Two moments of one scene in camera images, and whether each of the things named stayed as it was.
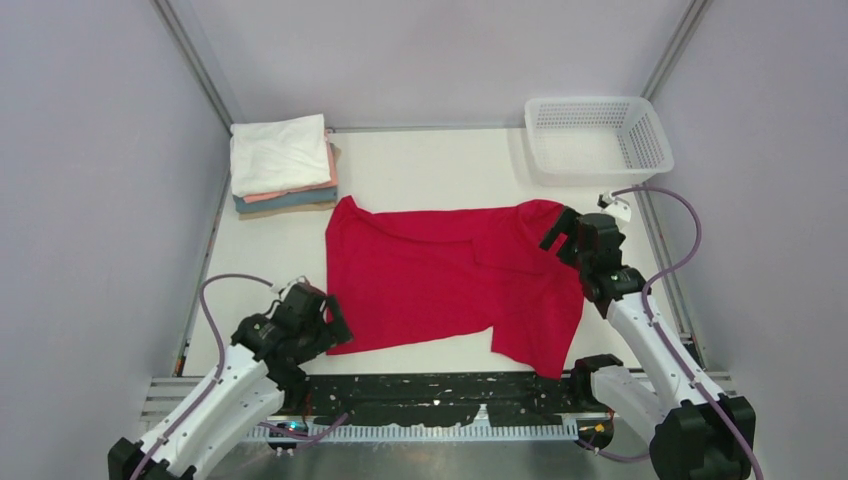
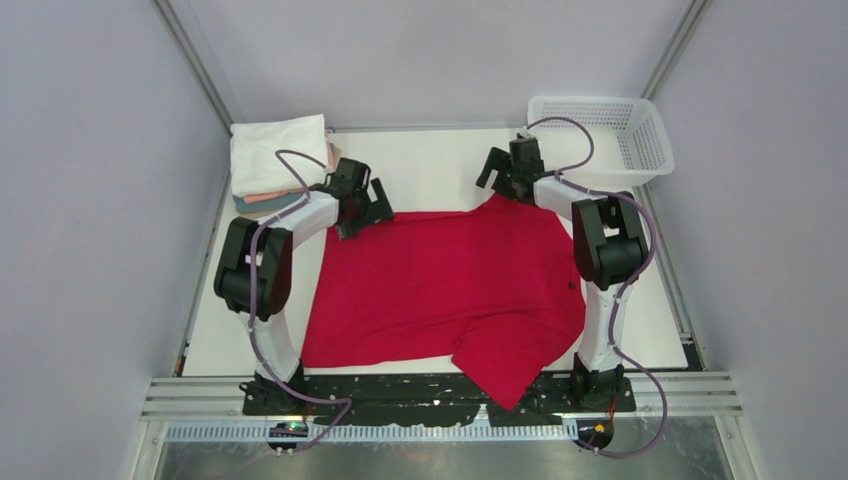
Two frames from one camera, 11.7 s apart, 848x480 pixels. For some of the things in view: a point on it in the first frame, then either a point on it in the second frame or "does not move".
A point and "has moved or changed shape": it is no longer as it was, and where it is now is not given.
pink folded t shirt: [331, 183] does not move
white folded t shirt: [278, 154] does not move
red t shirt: [404, 275] has moved or changed shape
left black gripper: [325, 318] → [370, 209]
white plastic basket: [597, 140] does not move
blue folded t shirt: [299, 198] does not move
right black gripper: [573, 234] → [501, 169]
